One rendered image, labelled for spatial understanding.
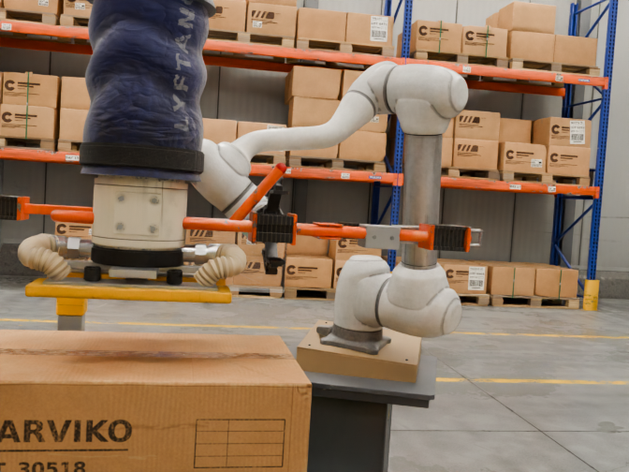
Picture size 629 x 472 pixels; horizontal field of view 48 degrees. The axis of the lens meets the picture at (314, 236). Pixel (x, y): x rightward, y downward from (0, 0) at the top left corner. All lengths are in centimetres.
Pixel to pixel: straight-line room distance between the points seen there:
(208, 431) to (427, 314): 92
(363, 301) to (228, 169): 65
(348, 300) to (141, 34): 111
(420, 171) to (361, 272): 37
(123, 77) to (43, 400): 55
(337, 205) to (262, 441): 885
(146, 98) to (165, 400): 51
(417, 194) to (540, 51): 784
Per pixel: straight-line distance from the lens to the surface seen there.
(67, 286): 125
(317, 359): 210
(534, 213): 1099
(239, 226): 134
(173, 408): 121
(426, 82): 187
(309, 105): 868
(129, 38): 129
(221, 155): 165
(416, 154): 192
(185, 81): 130
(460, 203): 1052
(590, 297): 985
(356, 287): 210
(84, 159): 132
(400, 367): 208
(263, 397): 122
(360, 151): 876
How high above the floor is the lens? 127
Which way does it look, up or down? 3 degrees down
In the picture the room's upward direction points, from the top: 3 degrees clockwise
